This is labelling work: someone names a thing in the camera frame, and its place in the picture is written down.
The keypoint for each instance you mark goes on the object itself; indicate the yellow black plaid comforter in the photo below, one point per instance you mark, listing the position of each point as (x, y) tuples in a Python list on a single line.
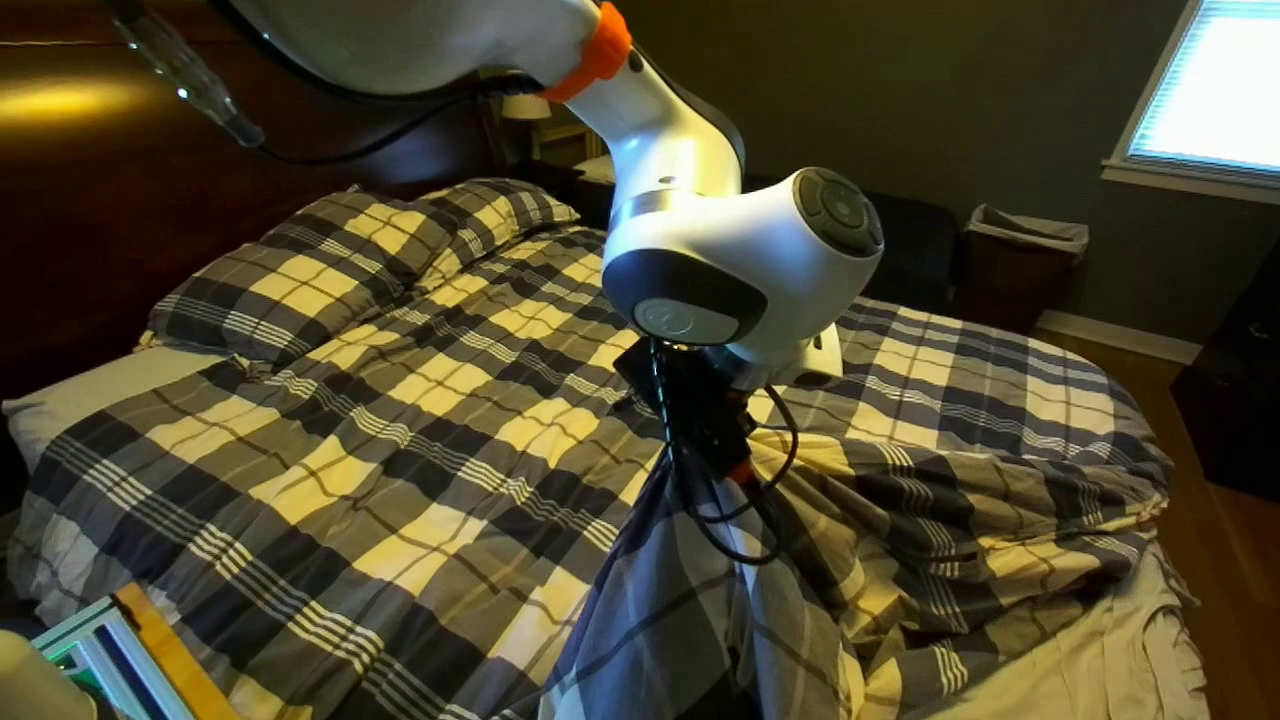
[(458, 511)]

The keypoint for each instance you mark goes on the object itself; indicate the bright window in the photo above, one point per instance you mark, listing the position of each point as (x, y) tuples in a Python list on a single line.
[(1210, 113)]

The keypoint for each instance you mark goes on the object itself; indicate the plaid pillow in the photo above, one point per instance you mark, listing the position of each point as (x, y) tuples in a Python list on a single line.
[(342, 261)]

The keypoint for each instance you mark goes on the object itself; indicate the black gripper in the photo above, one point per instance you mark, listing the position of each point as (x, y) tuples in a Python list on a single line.
[(701, 417)]

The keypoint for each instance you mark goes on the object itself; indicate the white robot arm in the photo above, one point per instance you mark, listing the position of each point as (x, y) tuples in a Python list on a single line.
[(729, 281)]

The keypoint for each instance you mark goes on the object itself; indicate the dark wooden headboard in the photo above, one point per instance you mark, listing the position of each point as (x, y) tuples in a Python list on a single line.
[(114, 191)]

